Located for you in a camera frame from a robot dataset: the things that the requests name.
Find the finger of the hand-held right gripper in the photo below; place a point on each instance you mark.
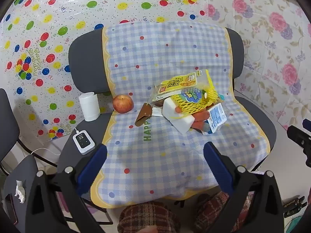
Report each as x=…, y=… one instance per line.
x=298, y=137
x=307, y=123

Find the yellow foam net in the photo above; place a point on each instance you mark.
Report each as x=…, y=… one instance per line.
x=194, y=106

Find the blue white milk carton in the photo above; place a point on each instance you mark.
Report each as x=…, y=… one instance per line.
x=217, y=116

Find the white cardboard box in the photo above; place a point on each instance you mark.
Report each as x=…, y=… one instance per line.
x=182, y=123

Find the brown wrapper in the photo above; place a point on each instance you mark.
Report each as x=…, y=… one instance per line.
x=143, y=114

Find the red apple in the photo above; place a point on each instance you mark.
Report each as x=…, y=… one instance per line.
x=122, y=104

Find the black bottle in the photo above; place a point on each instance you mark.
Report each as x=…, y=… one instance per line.
x=295, y=211
x=292, y=202

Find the white tissue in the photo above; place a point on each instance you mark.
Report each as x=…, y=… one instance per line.
x=20, y=191

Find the person's left leg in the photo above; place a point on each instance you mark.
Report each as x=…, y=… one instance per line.
x=148, y=218

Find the green blue snack packet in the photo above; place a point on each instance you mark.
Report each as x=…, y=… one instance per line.
x=190, y=95

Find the white portable device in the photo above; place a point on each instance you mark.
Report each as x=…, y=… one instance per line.
x=83, y=142

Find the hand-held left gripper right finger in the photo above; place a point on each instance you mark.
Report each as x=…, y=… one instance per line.
x=218, y=165

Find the yellow snack packet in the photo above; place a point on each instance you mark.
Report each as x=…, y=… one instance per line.
x=175, y=83

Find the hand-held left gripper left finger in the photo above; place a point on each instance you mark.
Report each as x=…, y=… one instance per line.
x=93, y=165

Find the grey side chair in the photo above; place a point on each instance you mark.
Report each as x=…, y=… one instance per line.
x=9, y=121

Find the floral print plastic sheet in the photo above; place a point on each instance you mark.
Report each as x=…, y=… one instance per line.
x=267, y=41

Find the balloon print plastic sheet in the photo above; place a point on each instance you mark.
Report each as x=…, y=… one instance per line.
x=73, y=9

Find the white cylindrical container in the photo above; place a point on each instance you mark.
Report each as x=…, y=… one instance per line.
x=89, y=106

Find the blue checkered blanket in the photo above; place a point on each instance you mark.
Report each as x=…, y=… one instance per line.
x=158, y=60

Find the grey office chair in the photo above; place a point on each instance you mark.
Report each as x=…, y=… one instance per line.
x=85, y=60

